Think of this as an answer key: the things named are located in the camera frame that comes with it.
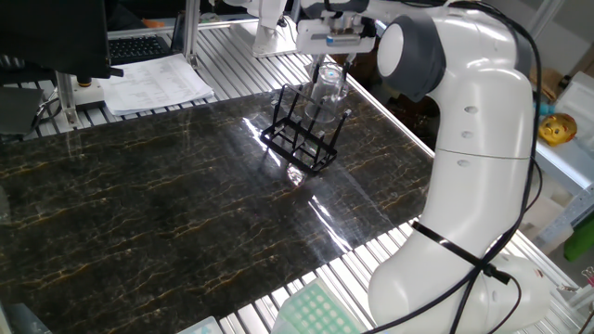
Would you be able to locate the black keyboard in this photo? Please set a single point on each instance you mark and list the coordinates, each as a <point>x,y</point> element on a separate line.
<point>139,48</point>

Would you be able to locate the grey perforated shelf post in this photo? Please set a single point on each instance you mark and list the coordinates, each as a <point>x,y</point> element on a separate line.
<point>582,206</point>

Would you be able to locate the white paper stack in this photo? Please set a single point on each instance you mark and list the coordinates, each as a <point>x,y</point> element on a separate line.
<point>153,83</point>

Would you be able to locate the orange small object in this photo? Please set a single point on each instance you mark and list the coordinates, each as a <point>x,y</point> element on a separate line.
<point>153,23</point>

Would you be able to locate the silver wrist module blue tape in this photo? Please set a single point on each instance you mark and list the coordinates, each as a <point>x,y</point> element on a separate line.
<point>336,41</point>

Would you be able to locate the black marble pattern mat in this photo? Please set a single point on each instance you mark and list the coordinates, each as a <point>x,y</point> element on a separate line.
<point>162,209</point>

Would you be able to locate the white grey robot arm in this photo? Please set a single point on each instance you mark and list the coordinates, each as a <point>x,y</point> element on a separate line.
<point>269,28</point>

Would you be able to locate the green pipette tip box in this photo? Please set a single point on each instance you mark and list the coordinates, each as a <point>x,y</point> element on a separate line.
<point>315,311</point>

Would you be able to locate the teal small object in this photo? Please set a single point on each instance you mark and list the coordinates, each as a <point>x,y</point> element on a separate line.
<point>545,109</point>

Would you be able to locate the golden piggy bank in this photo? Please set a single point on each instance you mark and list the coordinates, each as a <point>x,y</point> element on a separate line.
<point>559,130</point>

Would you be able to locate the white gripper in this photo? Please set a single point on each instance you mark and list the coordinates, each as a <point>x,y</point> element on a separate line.
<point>302,39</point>

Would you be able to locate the aluminium frame post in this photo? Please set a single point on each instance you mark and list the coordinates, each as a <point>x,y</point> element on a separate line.
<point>191,32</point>
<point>67,99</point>

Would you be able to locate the green plastic bin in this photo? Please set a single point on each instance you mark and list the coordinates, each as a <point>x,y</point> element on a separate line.
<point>580,241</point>

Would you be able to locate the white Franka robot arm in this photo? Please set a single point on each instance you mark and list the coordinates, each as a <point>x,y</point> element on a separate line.
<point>482,139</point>

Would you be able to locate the black monitor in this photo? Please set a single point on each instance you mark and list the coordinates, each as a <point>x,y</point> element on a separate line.
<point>46,32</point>

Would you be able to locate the white translucent plastic box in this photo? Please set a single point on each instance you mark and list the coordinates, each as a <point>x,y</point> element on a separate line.
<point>202,327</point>

